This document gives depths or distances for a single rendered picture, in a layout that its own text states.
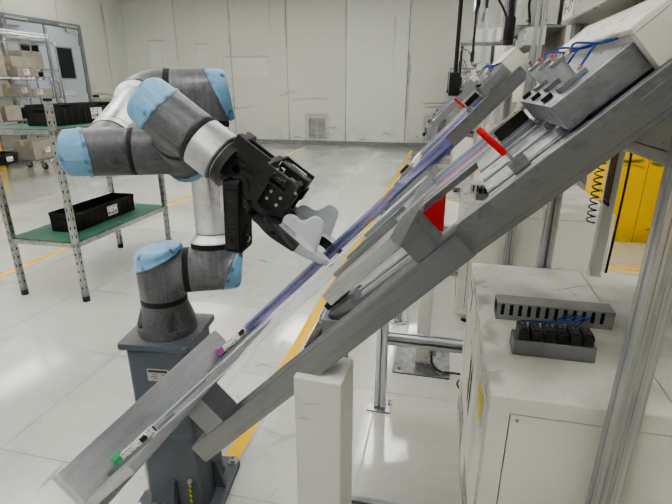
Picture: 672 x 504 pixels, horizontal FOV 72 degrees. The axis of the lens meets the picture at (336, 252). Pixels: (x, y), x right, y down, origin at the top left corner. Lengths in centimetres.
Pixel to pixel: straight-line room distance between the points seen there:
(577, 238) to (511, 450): 152
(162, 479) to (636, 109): 140
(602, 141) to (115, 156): 73
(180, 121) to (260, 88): 962
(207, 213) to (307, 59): 890
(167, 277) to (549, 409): 87
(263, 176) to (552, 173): 44
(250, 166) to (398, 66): 902
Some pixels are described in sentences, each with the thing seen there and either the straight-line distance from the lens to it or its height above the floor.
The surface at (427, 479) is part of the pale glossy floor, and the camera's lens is 164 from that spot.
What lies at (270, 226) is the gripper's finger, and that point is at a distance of 63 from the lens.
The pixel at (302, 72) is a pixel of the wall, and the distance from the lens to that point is 1000.
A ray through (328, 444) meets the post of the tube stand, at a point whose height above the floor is 74.
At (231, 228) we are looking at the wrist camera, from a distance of 69.
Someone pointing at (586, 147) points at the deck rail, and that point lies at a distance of 80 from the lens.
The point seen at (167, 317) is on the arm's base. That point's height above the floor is 61.
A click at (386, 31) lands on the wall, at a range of 971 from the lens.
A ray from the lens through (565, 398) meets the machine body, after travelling 98.
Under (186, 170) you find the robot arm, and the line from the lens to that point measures 80.
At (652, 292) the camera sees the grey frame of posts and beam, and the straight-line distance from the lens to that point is 85.
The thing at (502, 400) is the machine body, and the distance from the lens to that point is 95.
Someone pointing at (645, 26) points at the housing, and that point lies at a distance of 83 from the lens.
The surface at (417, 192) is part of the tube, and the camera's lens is 36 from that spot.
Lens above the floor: 115
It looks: 20 degrees down
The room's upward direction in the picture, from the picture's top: straight up
